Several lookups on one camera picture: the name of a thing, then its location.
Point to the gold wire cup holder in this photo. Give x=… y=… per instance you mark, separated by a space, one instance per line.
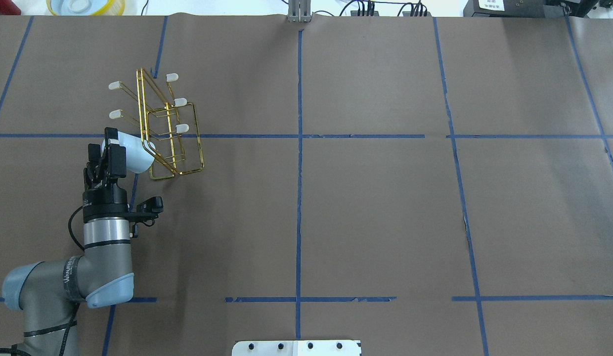
x=169 y=143

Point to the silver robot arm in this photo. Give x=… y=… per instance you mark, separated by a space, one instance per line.
x=50 y=293

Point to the aluminium frame post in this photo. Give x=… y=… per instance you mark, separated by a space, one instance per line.
x=299 y=11

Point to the light blue cup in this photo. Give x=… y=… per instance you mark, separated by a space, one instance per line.
x=136 y=154

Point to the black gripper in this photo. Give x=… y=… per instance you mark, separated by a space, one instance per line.
x=105 y=200

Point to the black computer box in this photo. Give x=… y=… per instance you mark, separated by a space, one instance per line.
x=512 y=9

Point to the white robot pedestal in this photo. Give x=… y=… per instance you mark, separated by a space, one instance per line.
x=297 y=348

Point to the red thermos bottle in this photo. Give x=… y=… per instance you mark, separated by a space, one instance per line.
x=8 y=7

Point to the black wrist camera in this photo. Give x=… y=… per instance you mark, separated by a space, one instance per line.
x=147 y=212

